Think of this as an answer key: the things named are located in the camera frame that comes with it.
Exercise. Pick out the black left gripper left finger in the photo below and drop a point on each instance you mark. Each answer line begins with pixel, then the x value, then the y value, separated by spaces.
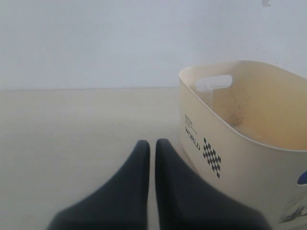
pixel 120 204

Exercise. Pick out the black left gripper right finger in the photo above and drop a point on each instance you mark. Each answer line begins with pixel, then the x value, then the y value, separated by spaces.
pixel 186 202

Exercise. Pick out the cream bin WORLD label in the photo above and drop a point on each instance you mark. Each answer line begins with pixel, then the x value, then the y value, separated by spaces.
pixel 243 124

